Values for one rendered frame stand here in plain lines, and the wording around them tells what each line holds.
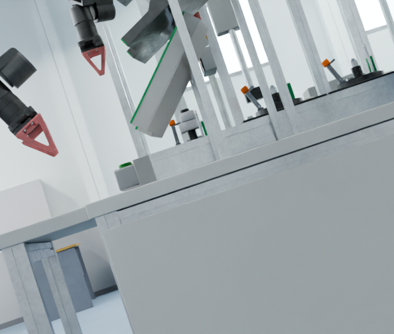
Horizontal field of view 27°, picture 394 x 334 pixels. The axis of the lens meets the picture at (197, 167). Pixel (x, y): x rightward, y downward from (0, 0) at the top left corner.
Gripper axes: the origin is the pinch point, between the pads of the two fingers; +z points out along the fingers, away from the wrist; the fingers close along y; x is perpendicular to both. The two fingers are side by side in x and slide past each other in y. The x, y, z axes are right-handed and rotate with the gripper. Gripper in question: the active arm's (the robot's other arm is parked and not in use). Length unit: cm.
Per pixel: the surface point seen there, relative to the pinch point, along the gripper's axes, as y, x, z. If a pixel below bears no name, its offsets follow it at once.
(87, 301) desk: 855, 168, 119
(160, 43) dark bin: -20.4, -18.0, 1.7
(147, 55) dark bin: -20.3, -13.9, 3.5
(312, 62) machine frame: 83, -72, 8
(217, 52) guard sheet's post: 22.4, -34.5, 2.0
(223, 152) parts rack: -49, -23, 35
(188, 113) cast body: 29.1, -19.9, 16.1
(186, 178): -70, -13, 38
